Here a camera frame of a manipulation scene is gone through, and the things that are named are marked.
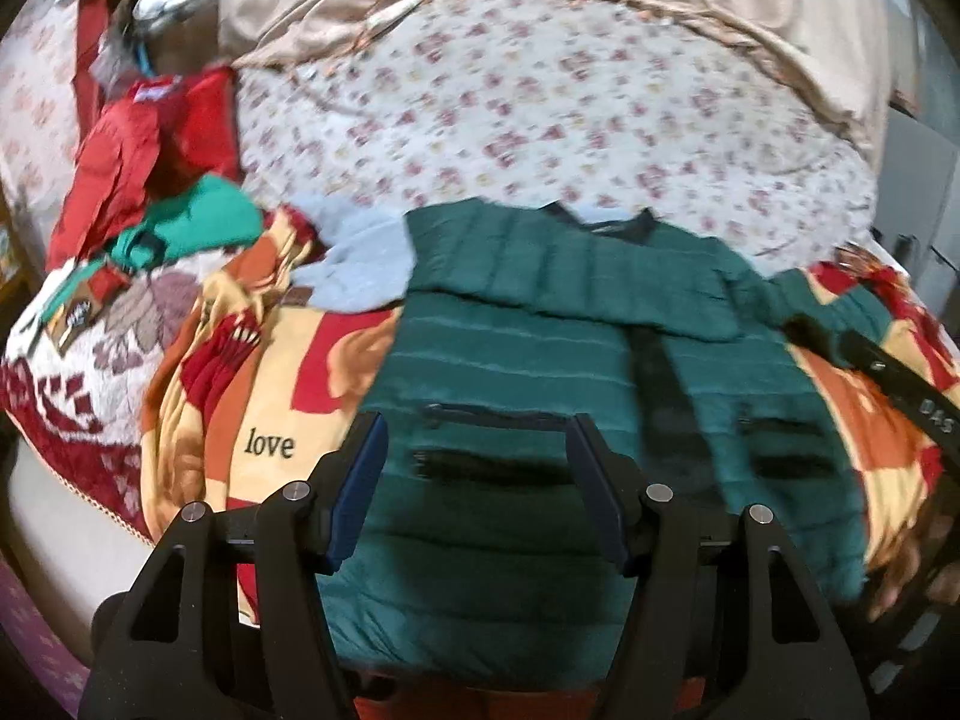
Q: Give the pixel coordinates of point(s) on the teal green garment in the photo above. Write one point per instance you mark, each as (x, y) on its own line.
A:
(199, 221)

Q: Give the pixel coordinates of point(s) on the person's right hand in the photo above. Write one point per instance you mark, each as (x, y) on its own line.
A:
(904, 562)

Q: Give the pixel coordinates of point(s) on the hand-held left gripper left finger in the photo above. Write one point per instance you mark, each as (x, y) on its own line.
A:
(361, 476)

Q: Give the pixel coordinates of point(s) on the brown green small packet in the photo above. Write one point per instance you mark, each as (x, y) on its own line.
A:
(75, 315)

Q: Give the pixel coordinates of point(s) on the yellow red printed blanket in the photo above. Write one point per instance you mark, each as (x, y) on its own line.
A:
(247, 420)

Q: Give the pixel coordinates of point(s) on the dark green puffer jacket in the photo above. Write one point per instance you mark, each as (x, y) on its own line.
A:
(525, 360)

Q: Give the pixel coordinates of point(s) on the light blue fleece garment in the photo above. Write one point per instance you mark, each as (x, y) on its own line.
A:
(352, 255)

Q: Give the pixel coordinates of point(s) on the white maroon flowered blanket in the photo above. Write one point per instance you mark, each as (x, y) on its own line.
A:
(82, 375)

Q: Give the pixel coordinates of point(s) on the floral bed sheet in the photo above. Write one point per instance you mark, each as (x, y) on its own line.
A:
(525, 105)

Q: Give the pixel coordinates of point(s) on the red garment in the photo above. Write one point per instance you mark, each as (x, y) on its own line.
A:
(142, 142)

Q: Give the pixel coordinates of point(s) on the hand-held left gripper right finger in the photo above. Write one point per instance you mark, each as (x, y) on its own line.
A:
(600, 487)

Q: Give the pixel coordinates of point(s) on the grey cabinet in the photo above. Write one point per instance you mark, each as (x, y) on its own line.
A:
(926, 165)

